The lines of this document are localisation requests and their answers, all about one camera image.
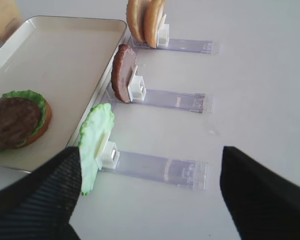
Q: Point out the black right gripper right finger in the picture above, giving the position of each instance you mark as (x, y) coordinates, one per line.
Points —
(263, 205)

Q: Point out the green lettuce leaf on burger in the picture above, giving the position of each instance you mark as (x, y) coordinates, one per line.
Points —
(34, 97)

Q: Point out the standing orange cheese slice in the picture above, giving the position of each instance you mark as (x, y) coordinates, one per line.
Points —
(10, 18)

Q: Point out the clear bun holder track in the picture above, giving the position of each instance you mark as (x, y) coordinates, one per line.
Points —
(164, 42)

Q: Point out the clear patty holder track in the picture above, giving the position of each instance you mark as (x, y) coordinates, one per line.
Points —
(196, 103)

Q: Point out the clear lettuce holder track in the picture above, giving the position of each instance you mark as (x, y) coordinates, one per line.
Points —
(182, 173)

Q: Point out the standing bun slice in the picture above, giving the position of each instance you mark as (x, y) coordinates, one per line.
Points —
(135, 12)
(152, 19)

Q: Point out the standing bun slice far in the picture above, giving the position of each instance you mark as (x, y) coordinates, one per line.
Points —
(135, 12)

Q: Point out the standing bun slice near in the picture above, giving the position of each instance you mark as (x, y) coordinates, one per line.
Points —
(152, 19)

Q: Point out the standing green lettuce leaf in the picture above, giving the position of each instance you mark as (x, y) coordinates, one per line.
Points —
(98, 123)

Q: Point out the brown meat patty on burger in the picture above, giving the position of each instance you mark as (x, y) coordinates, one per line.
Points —
(18, 119)

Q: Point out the standing brown meat patty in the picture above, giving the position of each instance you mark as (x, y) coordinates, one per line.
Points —
(123, 65)

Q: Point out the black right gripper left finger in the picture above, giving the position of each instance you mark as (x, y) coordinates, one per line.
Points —
(39, 206)

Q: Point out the bottom bun slice on tray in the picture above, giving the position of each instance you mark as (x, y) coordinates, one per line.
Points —
(42, 130)

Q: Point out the cream rectangular tray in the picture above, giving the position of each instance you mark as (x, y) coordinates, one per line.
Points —
(67, 61)

